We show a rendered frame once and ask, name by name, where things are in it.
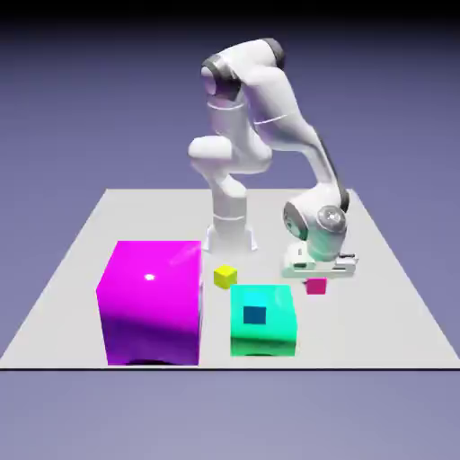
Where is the small blue cube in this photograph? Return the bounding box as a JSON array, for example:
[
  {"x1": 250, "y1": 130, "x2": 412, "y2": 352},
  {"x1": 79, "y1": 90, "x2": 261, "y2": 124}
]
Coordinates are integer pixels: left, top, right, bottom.
[{"x1": 243, "y1": 291, "x2": 268, "y2": 325}]

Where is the large turquoise box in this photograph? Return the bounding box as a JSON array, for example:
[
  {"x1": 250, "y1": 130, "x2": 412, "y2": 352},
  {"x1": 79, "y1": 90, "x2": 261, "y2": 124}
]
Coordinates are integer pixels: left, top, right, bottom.
[{"x1": 229, "y1": 283, "x2": 298, "y2": 358}]

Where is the small pink cube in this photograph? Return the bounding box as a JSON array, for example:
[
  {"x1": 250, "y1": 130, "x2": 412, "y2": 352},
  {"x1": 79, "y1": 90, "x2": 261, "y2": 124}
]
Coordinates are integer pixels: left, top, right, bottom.
[{"x1": 305, "y1": 277, "x2": 328, "y2": 296}]

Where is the large magenta box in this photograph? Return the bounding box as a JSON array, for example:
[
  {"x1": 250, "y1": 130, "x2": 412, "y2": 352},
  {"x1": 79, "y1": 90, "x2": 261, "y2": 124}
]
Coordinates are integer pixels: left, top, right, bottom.
[{"x1": 95, "y1": 239, "x2": 203, "y2": 367}]

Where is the small yellow cube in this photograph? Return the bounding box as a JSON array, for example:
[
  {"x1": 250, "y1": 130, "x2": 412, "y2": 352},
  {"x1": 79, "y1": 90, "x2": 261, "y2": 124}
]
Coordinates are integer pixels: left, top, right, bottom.
[{"x1": 213, "y1": 264, "x2": 239, "y2": 290}]

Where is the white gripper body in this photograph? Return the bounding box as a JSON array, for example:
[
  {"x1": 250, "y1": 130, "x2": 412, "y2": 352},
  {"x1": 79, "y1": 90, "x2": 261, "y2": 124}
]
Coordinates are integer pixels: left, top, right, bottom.
[{"x1": 280, "y1": 257, "x2": 358, "y2": 279}]

